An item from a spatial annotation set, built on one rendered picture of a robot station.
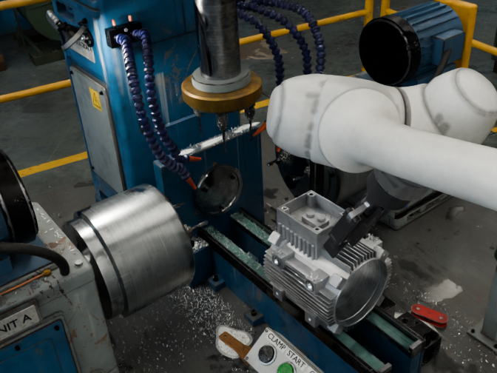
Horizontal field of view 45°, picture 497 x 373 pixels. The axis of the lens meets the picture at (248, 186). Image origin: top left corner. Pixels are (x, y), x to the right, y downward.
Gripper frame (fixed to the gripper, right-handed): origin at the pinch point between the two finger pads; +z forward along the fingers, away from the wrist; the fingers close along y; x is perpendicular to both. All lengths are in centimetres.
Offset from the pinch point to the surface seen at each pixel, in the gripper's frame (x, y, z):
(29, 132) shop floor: -223, -32, 267
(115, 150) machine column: -56, 12, 40
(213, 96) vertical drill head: -41.6, -0.1, 7.8
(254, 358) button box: 8.0, 22.5, 11.7
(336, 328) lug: 10.9, 0.8, 20.3
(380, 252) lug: 4.2, -11.6, 9.9
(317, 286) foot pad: 2.9, 3.0, 13.0
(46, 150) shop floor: -194, -31, 250
